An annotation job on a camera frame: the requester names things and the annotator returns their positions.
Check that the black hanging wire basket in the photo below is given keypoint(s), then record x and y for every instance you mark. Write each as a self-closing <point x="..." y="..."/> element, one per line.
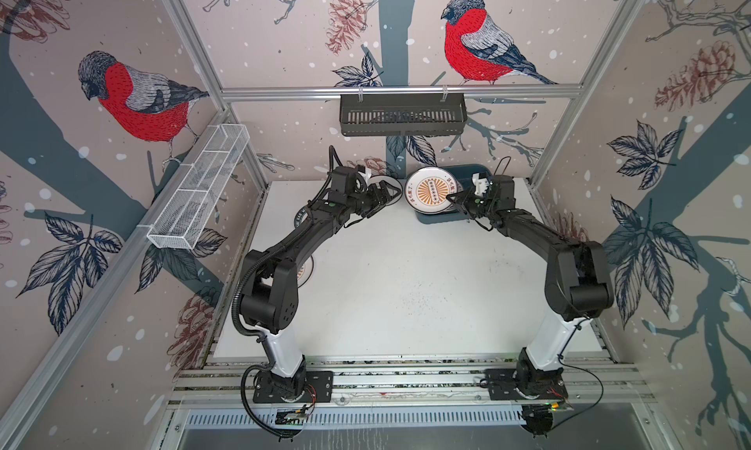
<point x="373" y="115"/>

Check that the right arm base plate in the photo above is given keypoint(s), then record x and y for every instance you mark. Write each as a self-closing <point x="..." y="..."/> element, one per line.
<point x="508" y="385"/>

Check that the green ring plate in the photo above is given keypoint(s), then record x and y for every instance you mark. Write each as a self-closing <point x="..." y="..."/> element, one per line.
<point x="301" y="215"/>

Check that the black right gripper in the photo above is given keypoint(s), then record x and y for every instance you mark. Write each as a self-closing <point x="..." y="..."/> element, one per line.
<point x="466" y="199"/>

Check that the white mesh wall shelf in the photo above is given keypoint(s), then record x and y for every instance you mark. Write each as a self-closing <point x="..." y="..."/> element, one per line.
<point x="188" y="210"/>

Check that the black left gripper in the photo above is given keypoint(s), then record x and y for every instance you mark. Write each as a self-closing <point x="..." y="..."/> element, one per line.
<point x="384" y="198"/>

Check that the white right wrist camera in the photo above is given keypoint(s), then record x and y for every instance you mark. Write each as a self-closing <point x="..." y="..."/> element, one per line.
<point x="481" y="185"/>

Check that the orange sunburst plate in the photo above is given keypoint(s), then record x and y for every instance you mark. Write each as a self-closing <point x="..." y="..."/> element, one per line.
<point x="426" y="190"/>
<point x="305" y="272"/>

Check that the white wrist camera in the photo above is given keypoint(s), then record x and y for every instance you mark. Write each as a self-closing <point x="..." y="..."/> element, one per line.
<point x="366" y="173"/>
<point x="481" y="185"/>

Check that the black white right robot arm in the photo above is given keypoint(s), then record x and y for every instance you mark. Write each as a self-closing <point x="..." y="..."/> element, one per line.
<point x="577" y="286"/>

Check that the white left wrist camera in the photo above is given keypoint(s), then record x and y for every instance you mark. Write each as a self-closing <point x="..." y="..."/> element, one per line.
<point x="366" y="173"/>

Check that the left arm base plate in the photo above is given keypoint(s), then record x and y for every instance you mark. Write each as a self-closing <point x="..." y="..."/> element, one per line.
<point x="304" y="387"/>

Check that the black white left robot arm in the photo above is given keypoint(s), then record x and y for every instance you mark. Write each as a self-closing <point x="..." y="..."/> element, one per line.
<point x="266" y="298"/>

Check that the aluminium front rail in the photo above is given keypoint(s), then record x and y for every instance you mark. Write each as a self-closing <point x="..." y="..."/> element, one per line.
<point x="412" y="382"/>

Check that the orange sunburst plate back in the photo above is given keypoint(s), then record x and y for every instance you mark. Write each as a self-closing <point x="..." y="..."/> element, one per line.
<point x="426" y="190"/>

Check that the teal plastic bin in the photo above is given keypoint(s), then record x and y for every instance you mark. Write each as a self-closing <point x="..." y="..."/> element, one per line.
<point x="463" y="175"/>

